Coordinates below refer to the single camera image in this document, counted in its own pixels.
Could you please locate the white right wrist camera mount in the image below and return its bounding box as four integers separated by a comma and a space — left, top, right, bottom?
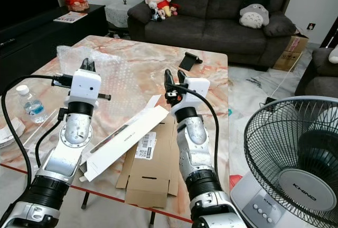
177, 78, 210, 107

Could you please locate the small white cardboard box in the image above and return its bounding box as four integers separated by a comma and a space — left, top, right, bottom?
0, 117, 26, 147

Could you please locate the short black left arm cable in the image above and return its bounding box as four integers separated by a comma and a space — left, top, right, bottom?
35, 109, 69, 168

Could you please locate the black remote control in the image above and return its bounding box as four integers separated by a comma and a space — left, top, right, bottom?
0, 38, 16, 48

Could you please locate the clear plastic water bottle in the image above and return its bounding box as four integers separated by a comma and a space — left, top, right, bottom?
16, 84, 48, 124

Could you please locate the black phone stand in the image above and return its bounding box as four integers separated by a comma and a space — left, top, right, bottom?
181, 52, 203, 72

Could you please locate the black television console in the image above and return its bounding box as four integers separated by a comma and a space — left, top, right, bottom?
0, 4, 106, 81

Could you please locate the clear plastic container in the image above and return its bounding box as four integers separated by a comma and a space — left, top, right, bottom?
26, 108, 68, 157

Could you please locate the clear bubble wrap sheet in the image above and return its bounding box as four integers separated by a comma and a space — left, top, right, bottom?
55, 45, 170, 112

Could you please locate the long white cardboard box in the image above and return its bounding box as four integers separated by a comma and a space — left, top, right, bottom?
79, 105, 170, 182

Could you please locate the grey white round plush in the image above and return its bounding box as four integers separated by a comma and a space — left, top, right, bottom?
239, 0, 275, 29

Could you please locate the flattened brown cardboard box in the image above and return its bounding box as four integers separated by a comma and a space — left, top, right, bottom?
116, 113, 179, 209

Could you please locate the grey electric fan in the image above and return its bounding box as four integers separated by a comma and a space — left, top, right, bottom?
230, 96, 338, 228

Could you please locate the white red magazine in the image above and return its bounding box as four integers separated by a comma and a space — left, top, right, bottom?
53, 12, 88, 24

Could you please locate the marble table with red rim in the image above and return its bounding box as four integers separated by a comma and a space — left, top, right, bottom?
0, 35, 230, 223

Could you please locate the white lace covered side table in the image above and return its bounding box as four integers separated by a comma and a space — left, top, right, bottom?
105, 2, 133, 29

